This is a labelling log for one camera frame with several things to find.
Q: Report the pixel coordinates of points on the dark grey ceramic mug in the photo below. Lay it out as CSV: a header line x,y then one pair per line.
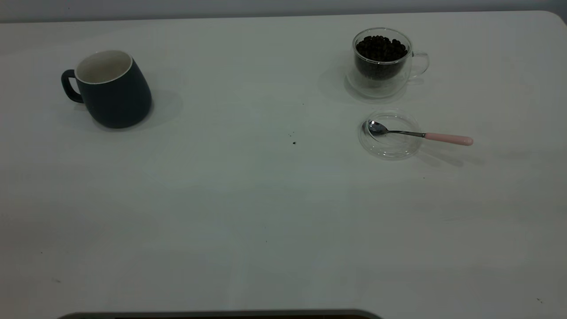
x,y
117,99

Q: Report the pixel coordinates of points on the dark coffee beans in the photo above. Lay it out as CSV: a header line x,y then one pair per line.
x,y
381,51

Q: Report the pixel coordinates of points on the clear round glass saucer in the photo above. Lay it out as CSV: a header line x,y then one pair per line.
x,y
392,148

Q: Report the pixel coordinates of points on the clear double-wall glass cup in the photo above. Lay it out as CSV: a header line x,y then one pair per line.
x,y
398,82

